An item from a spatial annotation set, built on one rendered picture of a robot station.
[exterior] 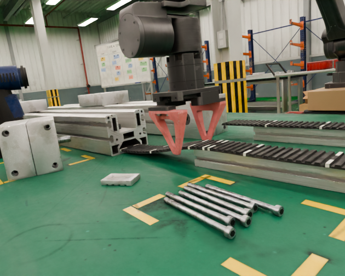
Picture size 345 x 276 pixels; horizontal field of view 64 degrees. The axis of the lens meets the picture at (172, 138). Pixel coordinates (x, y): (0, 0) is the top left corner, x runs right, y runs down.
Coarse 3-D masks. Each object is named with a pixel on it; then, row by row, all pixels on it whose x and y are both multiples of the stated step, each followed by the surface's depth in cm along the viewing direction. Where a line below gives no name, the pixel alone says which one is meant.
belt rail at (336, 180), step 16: (208, 160) 43; (224, 160) 41; (240, 160) 38; (256, 160) 36; (272, 160) 35; (256, 176) 37; (272, 176) 35; (288, 176) 34; (304, 176) 32; (320, 176) 32; (336, 176) 30
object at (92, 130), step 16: (48, 112) 94; (64, 112) 85; (80, 112) 78; (96, 112) 71; (112, 112) 66; (128, 112) 61; (64, 128) 70; (80, 128) 64; (96, 128) 58; (112, 128) 56; (128, 128) 62; (144, 128) 63; (64, 144) 72; (80, 144) 65; (96, 144) 60; (112, 144) 57; (144, 144) 63
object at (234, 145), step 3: (237, 141) 43; (231, 144) 41; (234, 144) 41; (237, 144) 42; (240, 144) 41; (243, 144) 41; (222, 147) 40; (225, 147) 40; (228, 147) 40; (231, 147) 40; (234, 147) 40; (237, 147) 40; (219, 150) 39; (222, 150) 39; (225, 150) 39; (228, 150) 39; (231, 150) 39
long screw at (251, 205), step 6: (192, 186) 35; (198, 186) 34; (204, 192) 33; (210, 192) 32; (216, 192) 32; (222, 198) 31; (228, 198) 30; (234, 198) 30; (240, 204) 29; (246, 204) 28; (252, 204) 27; (252, 210) 27
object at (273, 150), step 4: (272, 148) 37; (276, 148) 38; (280, 148) 37; (284, 148) 37; (264, 152) 36; (268, 152) 36; (272, 152) 35; (276, 152) 36; (256, 156) 35; (260, 156) 35; (264, 156) 34; (268, 156) 34
